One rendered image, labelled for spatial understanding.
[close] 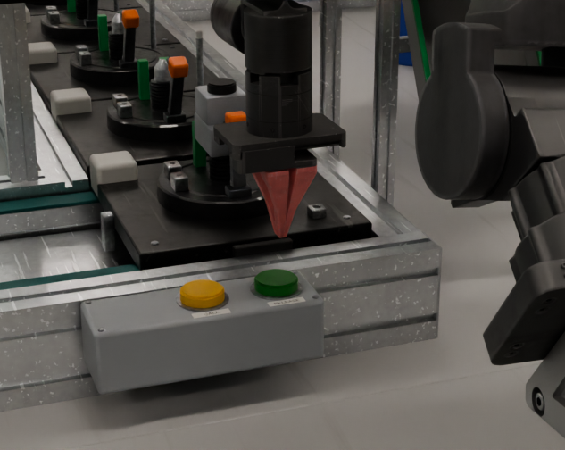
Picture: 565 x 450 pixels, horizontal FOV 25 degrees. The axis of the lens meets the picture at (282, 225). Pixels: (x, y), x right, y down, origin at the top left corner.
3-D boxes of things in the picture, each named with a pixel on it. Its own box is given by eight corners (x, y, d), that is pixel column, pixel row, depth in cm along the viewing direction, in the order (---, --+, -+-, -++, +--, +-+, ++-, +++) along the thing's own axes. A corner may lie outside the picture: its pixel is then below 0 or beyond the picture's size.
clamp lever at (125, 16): (137, 63, 175) (139, 16, 170) (122, 64, 175) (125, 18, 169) (131, 47, 178) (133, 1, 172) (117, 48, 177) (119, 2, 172)
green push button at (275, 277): (303, 303, 118) (303, 283, 117) (261, 309, 117) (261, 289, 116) (289, 285, 121) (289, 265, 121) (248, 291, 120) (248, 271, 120)
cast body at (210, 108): (252, 154, 133) (251, 87, 131) (211, 158, 132) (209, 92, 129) (228, 129, 141) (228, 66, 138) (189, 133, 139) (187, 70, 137)
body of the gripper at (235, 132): (212, 145, 114) (210, 62, 111) (320, 131, 117) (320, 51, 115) (235, 167, 108) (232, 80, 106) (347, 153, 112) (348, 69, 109)
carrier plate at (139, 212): (371, 240, 132) (372, 220, 131) (140, 273, 124) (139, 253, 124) (293, 163, 152) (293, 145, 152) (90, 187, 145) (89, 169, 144)
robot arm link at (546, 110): (549, 181, 66) (635, 181, 68) (492, 26, 71) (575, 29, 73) (472, 270, 74) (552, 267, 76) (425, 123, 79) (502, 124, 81)
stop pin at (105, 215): (116, 251, 135) (114, 215, 134) (104, 252, 135) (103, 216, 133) (113, 245, 136) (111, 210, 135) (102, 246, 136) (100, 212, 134)
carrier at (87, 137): (288, 159, 154) (288, 56, 149) (87, 183, 147) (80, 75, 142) (229, 101, 175) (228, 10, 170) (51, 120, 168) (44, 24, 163)
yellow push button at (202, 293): (230, 314, 116) (229, 294, 115) (186, 320, 115) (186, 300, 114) (217, 295, 119) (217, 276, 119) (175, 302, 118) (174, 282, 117)
